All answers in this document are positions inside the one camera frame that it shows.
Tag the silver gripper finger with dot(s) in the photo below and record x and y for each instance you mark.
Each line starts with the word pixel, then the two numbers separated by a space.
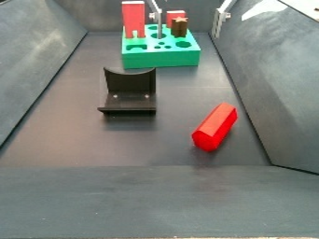
pixel 222 15
pixel 155 15

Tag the red hexagon prism block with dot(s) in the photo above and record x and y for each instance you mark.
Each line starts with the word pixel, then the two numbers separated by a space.
pixel 215 126

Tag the green foam shape board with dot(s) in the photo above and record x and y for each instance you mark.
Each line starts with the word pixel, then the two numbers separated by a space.
pixel 159 52

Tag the short red rounded block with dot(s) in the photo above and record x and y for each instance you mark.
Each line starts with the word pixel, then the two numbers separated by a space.
pixel 173 14

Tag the tall red arch block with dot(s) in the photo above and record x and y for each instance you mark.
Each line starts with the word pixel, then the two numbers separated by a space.
pixel 133 15

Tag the brown star block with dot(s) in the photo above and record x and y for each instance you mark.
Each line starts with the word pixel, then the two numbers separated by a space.
pixel 179 27

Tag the black curved cradle stand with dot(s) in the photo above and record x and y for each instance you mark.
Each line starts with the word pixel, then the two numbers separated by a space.
pixel 131 92

